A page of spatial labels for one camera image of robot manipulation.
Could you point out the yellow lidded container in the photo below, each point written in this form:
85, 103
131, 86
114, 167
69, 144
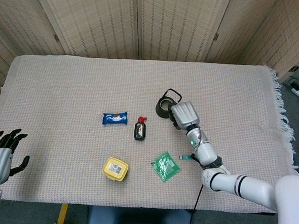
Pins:
114, 169

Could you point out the blue snack packet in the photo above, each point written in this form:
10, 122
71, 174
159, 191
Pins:
114, 118

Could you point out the woven folding screen panel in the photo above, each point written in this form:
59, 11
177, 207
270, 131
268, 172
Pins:
241, 28
20, 25
283, 41
177, 25
94, 19

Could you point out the brass screen hinge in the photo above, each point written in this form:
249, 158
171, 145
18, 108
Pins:
216, 37
56, 37

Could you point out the pink white woven tablecloth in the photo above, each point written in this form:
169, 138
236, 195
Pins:
64, 86

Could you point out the black bottle with red cap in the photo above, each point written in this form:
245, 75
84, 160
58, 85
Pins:
139, 132

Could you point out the green white marker pen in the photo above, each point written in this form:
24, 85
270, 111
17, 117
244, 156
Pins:
185, 157

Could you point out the green foil sachet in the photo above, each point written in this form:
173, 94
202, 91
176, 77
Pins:
165, 166

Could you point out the yellow table leg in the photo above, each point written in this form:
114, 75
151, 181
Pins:
62, 213

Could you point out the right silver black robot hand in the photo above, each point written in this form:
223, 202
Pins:
186, 115

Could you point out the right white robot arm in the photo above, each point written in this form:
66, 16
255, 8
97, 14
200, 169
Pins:
208, 153

